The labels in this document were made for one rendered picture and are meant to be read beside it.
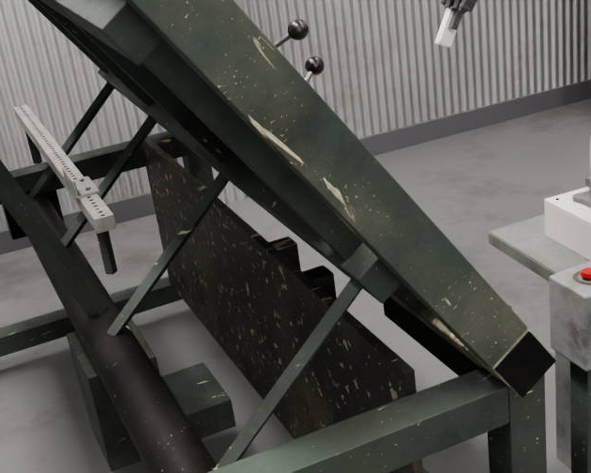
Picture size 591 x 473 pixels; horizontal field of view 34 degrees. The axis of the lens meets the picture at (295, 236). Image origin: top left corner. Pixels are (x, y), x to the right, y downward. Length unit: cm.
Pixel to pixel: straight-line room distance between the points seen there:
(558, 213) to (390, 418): 91
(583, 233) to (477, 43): 329
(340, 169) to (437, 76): 406
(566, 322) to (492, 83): 384
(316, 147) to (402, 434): 62
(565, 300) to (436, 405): 36
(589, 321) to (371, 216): 59
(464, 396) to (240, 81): 82
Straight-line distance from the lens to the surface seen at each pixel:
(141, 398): 222
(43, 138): 320
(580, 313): 203
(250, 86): 148
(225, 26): 145
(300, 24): 173
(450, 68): 565
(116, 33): 146
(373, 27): 536
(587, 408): 219
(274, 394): 183
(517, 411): 202
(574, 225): 255
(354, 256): 179
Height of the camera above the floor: 190
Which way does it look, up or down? 24 degrees down
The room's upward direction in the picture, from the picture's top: 8 degrees counter-clockwise
